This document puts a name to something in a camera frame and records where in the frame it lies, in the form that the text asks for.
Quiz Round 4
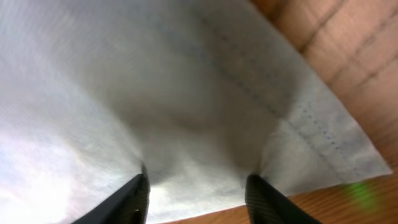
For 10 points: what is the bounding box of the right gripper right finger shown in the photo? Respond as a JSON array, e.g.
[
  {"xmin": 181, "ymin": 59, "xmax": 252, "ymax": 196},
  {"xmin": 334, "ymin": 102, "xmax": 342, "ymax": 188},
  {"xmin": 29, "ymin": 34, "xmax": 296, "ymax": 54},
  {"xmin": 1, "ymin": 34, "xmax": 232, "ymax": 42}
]
[{"xmin": 245, "ymin": 174, "xmax": 321, "ymax": 224}]

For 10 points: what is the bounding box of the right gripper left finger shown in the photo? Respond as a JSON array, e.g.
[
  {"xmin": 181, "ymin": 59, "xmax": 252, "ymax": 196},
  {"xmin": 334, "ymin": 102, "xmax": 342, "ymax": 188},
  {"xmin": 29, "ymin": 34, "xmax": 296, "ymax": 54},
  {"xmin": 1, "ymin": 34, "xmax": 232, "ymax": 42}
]
[{"xmin": 73, "ymin": 165, "xmax": 150, "ymax": 224}]

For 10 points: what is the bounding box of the light blue printed t-shirt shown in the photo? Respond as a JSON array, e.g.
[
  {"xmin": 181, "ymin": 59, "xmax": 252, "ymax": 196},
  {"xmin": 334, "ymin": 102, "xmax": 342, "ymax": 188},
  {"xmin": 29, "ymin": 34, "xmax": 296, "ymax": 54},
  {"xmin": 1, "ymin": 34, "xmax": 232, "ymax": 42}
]
[{"xmin": 1, "ymin": 0, "xmax": 391, "ymax": 223}]

